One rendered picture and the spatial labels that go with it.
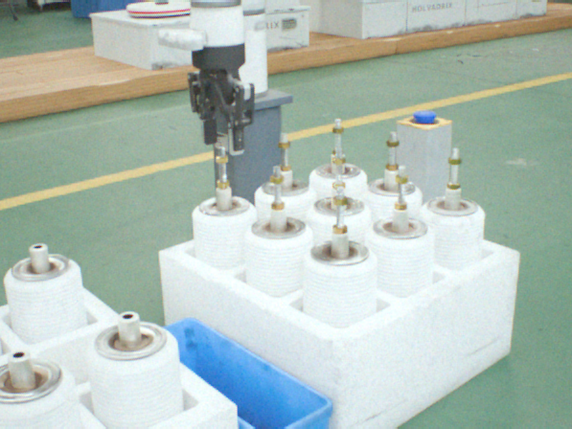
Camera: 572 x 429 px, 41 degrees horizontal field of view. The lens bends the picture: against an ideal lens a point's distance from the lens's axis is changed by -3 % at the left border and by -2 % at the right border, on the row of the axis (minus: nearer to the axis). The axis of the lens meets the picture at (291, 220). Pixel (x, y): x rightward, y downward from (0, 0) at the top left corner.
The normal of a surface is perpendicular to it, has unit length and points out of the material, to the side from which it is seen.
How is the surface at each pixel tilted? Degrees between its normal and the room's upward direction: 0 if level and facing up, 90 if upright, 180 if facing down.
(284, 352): 90
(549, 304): 0
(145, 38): 90
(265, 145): 90
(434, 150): 90
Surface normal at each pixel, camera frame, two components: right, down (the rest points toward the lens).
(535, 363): -0.02, -0.93
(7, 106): 0.61, 0.28
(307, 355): -0.74, 0.26
